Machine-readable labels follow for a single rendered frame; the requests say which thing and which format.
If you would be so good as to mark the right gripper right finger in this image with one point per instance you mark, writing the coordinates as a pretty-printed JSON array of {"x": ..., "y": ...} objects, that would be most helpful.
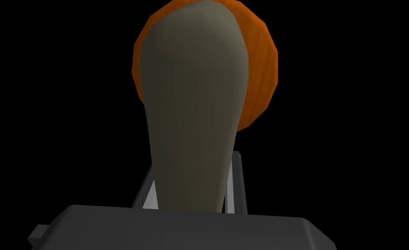
[{"x": 235, "y": 187}]

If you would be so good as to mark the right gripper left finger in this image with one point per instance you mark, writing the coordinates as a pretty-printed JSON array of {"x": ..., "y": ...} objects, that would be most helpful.
[{"x": 148, "y": 196}]

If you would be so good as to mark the grey and orange knob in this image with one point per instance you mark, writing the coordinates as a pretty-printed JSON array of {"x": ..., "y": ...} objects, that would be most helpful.
[{"x": 194, "y": 104}]

